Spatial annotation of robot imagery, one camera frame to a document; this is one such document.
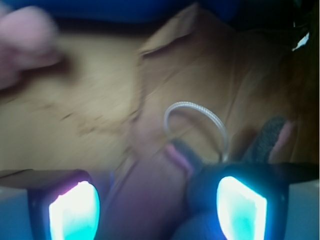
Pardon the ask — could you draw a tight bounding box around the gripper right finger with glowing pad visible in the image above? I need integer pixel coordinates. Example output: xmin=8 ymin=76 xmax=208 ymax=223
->
xmin=216 ymin=163 xmax=320 ymax=240

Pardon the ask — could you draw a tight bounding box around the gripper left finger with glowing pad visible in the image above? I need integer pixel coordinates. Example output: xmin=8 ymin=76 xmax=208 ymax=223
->
xmin=0 ymin=169 xmax=100 ymax=240

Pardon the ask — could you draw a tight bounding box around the gray plush animal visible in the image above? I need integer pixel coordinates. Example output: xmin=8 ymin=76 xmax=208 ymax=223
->
xmin=163 ymin=115 xmax=295 ymax=240

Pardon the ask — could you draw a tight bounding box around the brown paper bag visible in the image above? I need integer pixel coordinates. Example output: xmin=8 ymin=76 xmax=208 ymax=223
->
xmin=0 ymin=0 xmax=320 ymax=180

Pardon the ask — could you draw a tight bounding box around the pink plush bunny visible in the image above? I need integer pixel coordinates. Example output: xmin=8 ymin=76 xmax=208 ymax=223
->
xmin=0 ymin=2 xmax=62 ymax=90

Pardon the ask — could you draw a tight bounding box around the white loop string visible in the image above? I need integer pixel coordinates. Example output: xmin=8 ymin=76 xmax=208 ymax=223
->
xmin=163 ymin=101 xmax=230 ymax=163

